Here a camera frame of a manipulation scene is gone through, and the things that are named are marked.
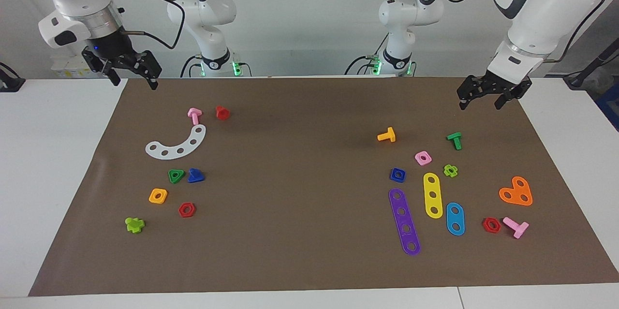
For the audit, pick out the pink square nut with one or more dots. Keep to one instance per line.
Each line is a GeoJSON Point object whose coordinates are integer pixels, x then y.
{"type": "Point", "coordinates": [418, 158]}

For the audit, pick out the orange plastic screw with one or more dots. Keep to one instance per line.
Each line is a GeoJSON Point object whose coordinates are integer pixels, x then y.
{"type": "Point", "coordinates": [389, 135]}

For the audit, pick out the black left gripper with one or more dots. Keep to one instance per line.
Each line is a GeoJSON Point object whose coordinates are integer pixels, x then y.
{"type": "Point", "coordinates": [491, 85]}

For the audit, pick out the white cardboard box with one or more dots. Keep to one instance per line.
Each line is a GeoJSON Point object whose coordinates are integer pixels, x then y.
{"type": "Point", "coordinates": [67, 71]}

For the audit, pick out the white curved five-hole plate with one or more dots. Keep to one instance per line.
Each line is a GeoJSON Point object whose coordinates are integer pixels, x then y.
{"type": "Point", "coordinates": [172, 153]}

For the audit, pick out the green plastic screw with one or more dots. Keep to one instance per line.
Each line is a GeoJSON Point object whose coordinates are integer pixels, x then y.
{"type": "Point", "coordinates": [455, 139]}

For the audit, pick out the black clamp device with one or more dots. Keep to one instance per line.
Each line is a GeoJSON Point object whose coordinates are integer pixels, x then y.
{"type": "Point", "coordinates": [9, 84]}

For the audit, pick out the blue two-hole plate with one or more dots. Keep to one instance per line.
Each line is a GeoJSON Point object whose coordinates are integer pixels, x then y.
{"type": "Point", "coordinates": [455, 219]}

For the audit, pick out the lime cross nut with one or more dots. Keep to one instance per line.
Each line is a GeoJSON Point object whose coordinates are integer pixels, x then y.
{"type": "Point", "coordinates": [446, 169]}

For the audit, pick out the blue crate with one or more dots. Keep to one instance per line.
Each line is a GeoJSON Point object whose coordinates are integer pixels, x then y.
{"type": "Point", "coordinates": [610, 106]}

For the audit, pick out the small pink plastic screw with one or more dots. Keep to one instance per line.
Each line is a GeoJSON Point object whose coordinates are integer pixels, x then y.
{"type": "Point", "coordinates": [194, 114]}

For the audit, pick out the lime cross-head screw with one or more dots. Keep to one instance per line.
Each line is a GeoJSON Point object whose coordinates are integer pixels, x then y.
{"type": "Point", "coordinates": [134, 225]}

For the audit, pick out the large pink plastic screw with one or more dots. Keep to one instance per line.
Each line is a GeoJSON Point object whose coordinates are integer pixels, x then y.
{"type": "Point", "coordinates": [520, 228]}

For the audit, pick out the orange square nut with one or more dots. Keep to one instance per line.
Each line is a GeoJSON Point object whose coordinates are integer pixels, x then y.
{"type": "Point", "coordinates": [153, 197]}

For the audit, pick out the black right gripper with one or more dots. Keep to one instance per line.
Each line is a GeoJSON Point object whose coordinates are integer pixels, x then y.
{"type": "Point", "coordinates": [113, 55]}

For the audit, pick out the blue square nut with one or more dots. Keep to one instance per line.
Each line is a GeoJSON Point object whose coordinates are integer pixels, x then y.
{"type": "Point", "coordinates": [393, 176]}

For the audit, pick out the black stand pole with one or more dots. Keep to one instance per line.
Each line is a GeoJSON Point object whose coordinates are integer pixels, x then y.
{"type": "Point", "coordinates": [578, 79]}

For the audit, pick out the red hexagon nut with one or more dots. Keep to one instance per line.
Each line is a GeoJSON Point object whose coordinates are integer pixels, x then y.
{"type": "Point", "coordinates": [485, 225]}
{"type": "Point", "coordinates": [192, 209]}

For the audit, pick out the orange heart three-hole plate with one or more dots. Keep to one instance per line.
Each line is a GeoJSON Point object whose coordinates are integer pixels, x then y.
{"type": "Point", "coordinates": [515, 192]}

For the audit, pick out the red plastic screw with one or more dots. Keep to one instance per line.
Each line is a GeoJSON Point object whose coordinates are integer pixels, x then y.
{"type": "Point", "coordinates": [222, 113]}

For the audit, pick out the brown table mat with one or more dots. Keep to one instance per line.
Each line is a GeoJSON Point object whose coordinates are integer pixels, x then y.
{"type": "Point", "coordinates": [309, 251]}

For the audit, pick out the blue triangle-head screw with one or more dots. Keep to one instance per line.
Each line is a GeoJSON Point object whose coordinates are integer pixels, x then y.
{"type": "Point", "coordinates": [196, 177]}

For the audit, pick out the yellow three-hole plate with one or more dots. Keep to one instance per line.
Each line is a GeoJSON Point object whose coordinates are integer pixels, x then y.
{"type": "Point", "coordinates": [432, 187]}

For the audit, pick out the purple four-hole plate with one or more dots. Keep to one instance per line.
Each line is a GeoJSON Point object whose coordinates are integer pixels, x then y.
{"type": "Point", "coordinates": [404, 220]}

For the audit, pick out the green triangle nut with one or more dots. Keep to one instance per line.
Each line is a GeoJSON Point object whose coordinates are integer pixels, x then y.
{"type": "Point", "coordinates": [179, 174]}

